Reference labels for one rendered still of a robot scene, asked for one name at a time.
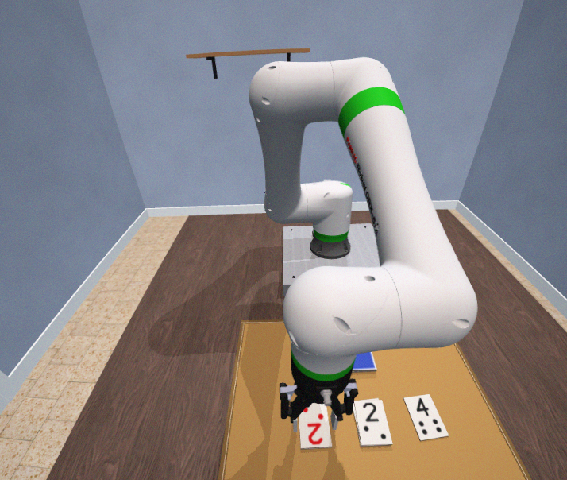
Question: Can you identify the blue playing card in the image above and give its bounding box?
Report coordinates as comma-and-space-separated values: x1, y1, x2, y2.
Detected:
353, 352, 376, 371
299, 403, 332, 449

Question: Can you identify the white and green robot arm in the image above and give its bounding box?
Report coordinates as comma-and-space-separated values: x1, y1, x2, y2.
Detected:
249, 57, 477, 406

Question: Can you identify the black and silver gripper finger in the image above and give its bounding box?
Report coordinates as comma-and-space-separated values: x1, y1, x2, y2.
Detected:
330, 379, 358, 430
280, 383, 313, 432

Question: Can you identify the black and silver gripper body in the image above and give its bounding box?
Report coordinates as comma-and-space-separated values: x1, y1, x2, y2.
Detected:
294, 386, 344, 404

